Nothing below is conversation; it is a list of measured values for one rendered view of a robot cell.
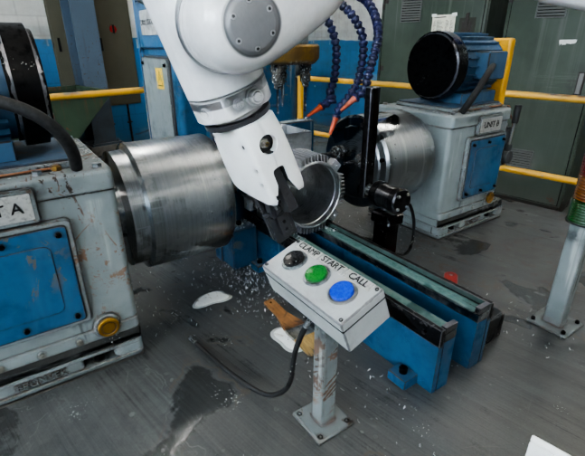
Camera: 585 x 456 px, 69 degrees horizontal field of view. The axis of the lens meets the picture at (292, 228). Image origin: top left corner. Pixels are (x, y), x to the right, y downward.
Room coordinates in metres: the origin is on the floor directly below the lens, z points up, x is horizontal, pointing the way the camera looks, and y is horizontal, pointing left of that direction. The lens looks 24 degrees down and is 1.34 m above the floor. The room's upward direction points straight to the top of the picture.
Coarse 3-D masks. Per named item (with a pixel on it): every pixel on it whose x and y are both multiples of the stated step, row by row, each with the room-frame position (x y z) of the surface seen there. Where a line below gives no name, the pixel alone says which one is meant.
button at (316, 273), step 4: (316, 264) 0.49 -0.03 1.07; (308, 268) 0.48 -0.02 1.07; (312, 268) 0.48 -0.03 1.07; (316, 268) 0.48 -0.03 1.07; (320, 268) 0.48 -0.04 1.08; (324, 268) 0.47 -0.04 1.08; (308, 272) 0.47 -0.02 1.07; (312, 272) 0.47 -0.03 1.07; (316, 272) 0.47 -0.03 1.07; (320, 272) 0.47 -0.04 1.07; (324, 272) 0.47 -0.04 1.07; (308, 276) 0.47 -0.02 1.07; (312, 276) 0.46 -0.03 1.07; (316, 276) 0.46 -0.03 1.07; (320, 276) 0.46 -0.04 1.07; (324, 276) 0.46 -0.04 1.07; (308, 280) 0.46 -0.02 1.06; (312, 280) 0.46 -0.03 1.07; (316, 280) 0.46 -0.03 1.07; (320, 280) 0.46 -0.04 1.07
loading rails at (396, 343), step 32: (256, 224) 1.00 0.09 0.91; (352, 256) 0.85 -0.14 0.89; (384, 256) 0.81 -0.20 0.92; (384, 288) 0.68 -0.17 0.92; (416, 288) 0.70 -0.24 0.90; (448, 288) 0.68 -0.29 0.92; (416, 320) 0.58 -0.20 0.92; (448, 320) 0.64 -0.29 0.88; (480, 320) 0.60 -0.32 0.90; (384, 352) 0.63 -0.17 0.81; (416, 352) 0.57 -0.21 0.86; (448, 352) 0.55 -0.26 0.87; (480, 352) 0.61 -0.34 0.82
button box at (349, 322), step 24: (264, 264) 0.52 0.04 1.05; (312, 264) 0.50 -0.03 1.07; (336, 264) 0.48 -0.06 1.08; (288, 288) 0.47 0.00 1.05; (312, 288) 0.45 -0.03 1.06; (360, 288) 0.43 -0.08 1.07; (312, 312) 0.44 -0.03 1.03; (336, 312) 0.41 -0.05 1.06; (360, 312) 0.40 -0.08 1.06; (384, 312) 0.43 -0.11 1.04; (336, 336) 0.41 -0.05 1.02; (360, 336) 0.40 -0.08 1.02
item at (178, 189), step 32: (128, 160) 0.75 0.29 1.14; (160, 160) 0.75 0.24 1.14; (192, 160) 0.78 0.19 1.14; (128, 192) 0.70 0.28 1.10; (160, 192) 0.71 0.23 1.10; (192, 192) 0.74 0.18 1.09; (224, 192) 0.77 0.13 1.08; (128, 224) 0.72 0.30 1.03; (160, 224) 0.69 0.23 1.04; (192, 224) 0.73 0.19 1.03; (224, 224) 0.77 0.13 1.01; (128, 256) 0.75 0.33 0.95; (160, 256) 0.71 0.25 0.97
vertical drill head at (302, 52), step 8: (304, 40) 1.00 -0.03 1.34; (296, 48) 0.96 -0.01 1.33; (304, 48) 0.97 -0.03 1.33; (312, 48) 0.98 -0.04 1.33; (288, 56) 0.95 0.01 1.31; (296, 56) 0.96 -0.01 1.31; (304, 56) 0.97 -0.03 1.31; (312, 56) 0.98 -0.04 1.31; (272, 64) 0.96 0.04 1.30; (280, 64) 0.96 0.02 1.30; (288, 64) 0.96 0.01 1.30; (296, 64) 0.97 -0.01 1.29; (304, 64) 1.01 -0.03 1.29; (280, 72) 0.97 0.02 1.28; (304, 72) 1.01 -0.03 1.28; (272, 80) 0.97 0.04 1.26; (280, 80) 0.97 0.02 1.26; (304, 80) 1.01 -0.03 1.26; (304, 88) 1.02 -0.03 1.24; (304, 96) 1.02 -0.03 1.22; (304, 104) 1.02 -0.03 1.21
